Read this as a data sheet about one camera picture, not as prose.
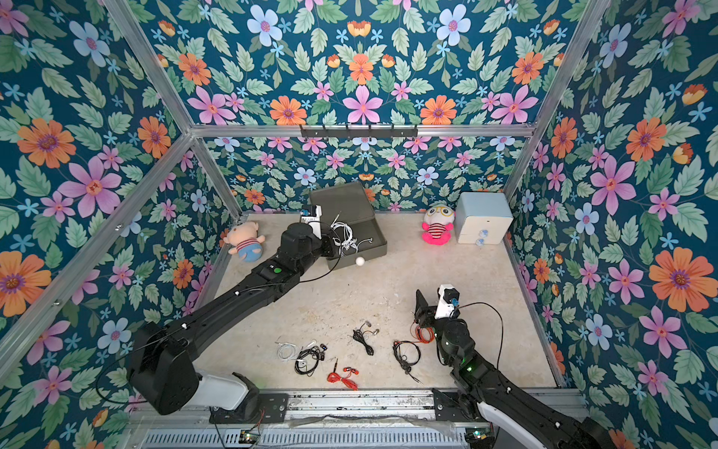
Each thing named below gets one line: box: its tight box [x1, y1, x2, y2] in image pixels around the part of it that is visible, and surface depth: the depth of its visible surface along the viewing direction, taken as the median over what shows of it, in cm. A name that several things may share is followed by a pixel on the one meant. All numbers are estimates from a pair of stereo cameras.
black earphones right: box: [392, 340, 424, 384], surface depth 83 cm
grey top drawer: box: [309, 181, 388, 271], surface depth 90 cm
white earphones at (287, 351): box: [273, 338, 317, 363], surface depth 85 cm
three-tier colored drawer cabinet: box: [309, 181, 388, 271], surface depth 88 cm
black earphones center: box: [352, 319, 380, 357], surface depth 88 cm
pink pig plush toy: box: [223, 221, 266, 263], surface depth 105 cm
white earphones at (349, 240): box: [330, 210, 374, 258], surface depth 85 cm
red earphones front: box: [327, 358, 360, 392], surface depth 80 cm
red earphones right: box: [415, 325, 435, 345], surface depth 88 cm
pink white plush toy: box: [421, 203, 456, 247], surface depth 111 cm
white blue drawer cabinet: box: [454, 191, 515, 247], surface depth 105 cm
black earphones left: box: [294, 343, 329, 377], surface depth 85 cm
